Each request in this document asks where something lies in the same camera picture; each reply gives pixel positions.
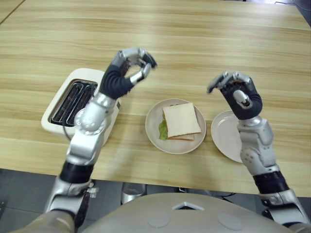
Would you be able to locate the beige plate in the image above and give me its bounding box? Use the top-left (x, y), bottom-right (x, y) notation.
top-left (145, 98), bottom-right (207, 155)

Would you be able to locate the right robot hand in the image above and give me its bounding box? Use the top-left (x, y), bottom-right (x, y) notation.
top-left (206, 70), bottom-right (264, 121)

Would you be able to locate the white plate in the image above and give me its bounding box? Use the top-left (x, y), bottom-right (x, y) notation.
top-left (210, 110), bottom-right (245, 164)

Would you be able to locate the robot body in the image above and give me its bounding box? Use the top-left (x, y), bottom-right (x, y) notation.
top-left (80, 193), bottom-right (294, 233)

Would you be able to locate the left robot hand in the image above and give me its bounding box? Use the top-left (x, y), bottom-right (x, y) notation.
top-left (98, 47), bottom-right (158, 100)

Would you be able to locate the cream toaster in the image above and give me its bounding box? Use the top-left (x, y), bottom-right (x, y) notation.
top-left (40, 67), bottom-right (122, 148)

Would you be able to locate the black cable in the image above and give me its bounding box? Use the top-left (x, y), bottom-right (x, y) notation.
top-left (63, 119), bottom-right (73, 142)

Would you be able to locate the green lettuce leaf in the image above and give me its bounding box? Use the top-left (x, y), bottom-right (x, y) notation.
top-left (158, 119), bottom-right (169, 141)

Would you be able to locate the bread slice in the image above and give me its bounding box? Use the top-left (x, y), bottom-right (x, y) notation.
top-left (167, 133), bottom-right (195, 142)
top-left (162, 102), bottom-right (202, 138)

